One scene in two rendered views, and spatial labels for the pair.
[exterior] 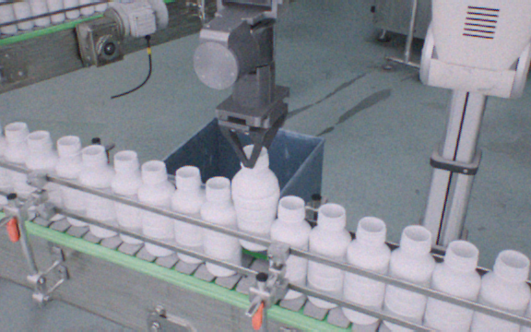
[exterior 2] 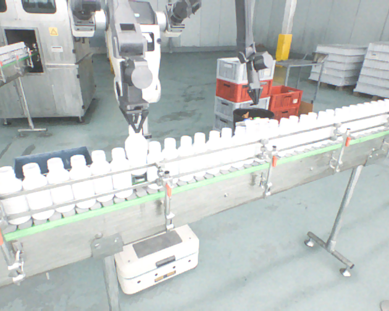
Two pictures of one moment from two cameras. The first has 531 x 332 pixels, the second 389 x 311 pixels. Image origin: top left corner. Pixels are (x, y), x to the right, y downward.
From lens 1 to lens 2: 0.57 m
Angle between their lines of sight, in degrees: 48
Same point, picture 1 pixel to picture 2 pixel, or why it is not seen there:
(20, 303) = not seen: outside the picture
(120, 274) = (70, 229)
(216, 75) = (142, 81)
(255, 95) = (139, 95)
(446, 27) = not seen: hidden behind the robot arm
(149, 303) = (91, 236)
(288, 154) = (68, 161)
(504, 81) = (155, 95)
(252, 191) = (141, 143)
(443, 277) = (213, 144)
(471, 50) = not seen: hidden behind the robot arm
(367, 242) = (188, 144)
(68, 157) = (10, 178)
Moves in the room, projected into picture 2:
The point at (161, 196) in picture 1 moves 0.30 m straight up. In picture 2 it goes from (88, 171) to (70, 65)
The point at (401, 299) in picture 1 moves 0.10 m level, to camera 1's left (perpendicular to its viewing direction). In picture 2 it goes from (202, 160) to (185, 171)
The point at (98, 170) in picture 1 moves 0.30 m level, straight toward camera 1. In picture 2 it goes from (39, 176) to (138, 196)
